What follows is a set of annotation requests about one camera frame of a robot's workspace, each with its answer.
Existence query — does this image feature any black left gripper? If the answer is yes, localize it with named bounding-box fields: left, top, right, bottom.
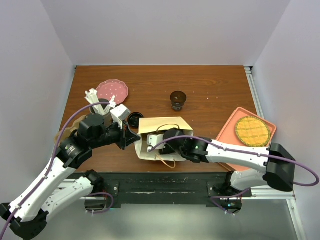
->
left=90, top=117, right=141, bottom=150

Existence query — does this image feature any yellow paper bag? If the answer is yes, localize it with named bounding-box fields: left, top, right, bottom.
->
left=134, top=116, right=194, bottom=169

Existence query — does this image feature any brown pulp cup carrier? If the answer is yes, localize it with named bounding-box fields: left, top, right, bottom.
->
left=54, top=115, right=86, bottom=145

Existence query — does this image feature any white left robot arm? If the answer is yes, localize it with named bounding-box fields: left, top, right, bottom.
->
left=0, top=114, right=141, bottom=240

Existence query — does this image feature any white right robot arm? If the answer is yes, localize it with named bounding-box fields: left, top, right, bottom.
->
left=162, top=128, right=295, bottom=197

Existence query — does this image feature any grey straw holder cup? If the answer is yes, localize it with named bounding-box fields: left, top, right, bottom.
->
left=89, top=98, right=113, bottom=126

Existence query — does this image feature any salmon pink tray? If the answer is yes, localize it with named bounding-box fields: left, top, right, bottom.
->
left=214, top=106, right=278, bottom=173

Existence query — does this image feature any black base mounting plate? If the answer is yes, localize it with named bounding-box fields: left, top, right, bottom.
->
left=85, top=172, right=252, bottom=213

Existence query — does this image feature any pink polka dot plate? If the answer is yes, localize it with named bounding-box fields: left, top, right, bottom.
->
left=95, top=79, right=129, bottom=105

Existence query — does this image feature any white wrapped straws bundle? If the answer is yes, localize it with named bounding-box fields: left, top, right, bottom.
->
left=85, top=88, right=117, bottom=116

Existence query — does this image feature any yellow woven coaster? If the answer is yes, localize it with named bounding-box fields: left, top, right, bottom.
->
left=235, top=116, right=271, bottom=147

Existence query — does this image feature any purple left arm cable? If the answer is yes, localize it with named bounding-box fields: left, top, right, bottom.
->
left=0, top=101, right=116, bottom=240

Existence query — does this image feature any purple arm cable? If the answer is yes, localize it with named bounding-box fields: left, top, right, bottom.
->
left=147, top=135, right=320, bottom=216
left=0, top=101, right=116, bottom=240

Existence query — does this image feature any aluminium frame rail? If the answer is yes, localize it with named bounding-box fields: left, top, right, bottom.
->
left=31, top=178, right=297, bottom=201

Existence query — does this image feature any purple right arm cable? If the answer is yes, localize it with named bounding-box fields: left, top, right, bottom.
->
left=147, top=135, right=320, bottom=216

